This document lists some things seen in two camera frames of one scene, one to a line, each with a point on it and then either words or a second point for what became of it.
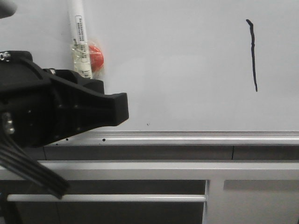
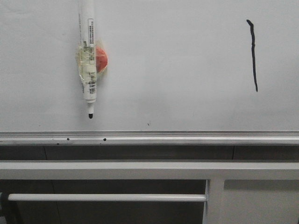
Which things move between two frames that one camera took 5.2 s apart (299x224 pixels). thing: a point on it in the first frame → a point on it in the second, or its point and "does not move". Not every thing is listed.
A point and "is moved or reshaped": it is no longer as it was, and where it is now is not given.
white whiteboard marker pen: [79, 41] → [86, 56]
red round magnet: [96, 59] is moved or reshaped
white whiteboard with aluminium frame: [197, 72] does not move
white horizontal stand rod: [108, 198] does not move
